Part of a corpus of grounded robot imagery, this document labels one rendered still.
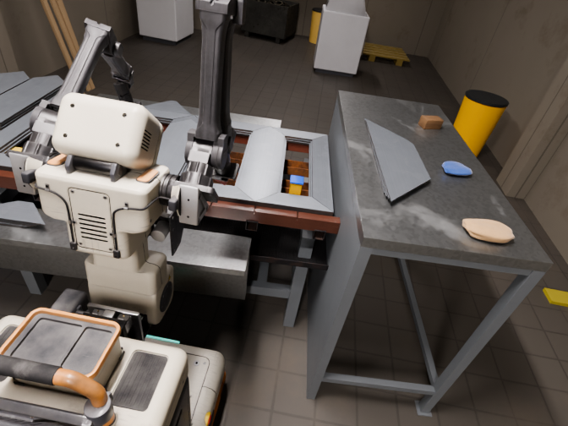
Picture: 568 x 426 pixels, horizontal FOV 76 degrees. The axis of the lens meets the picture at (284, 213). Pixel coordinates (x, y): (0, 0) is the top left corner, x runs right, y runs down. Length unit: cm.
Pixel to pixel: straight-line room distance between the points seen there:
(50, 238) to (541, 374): 255
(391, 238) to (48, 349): 96
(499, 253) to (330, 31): 517
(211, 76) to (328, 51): 527
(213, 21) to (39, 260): 147
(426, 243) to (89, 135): 97
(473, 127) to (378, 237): 331
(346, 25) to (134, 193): 545
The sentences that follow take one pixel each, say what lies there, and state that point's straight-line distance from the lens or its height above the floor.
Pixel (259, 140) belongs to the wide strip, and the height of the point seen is 84.
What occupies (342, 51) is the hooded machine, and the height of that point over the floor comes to 37.
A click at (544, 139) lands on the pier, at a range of 393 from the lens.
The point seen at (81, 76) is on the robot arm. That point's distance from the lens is 129.
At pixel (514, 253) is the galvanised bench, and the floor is 105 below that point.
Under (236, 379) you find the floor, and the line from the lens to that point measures 198.
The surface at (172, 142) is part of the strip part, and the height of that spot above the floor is 84.
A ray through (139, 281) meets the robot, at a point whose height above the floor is 87.
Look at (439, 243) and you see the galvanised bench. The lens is 124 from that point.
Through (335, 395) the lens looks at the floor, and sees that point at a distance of 201.
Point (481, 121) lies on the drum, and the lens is 435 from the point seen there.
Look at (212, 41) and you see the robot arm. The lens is 96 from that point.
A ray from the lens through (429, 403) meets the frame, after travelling 205.
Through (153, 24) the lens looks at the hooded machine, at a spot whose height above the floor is 26.
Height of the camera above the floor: 176
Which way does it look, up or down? 38 degrees down
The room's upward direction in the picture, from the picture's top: 9 degrees clockwise
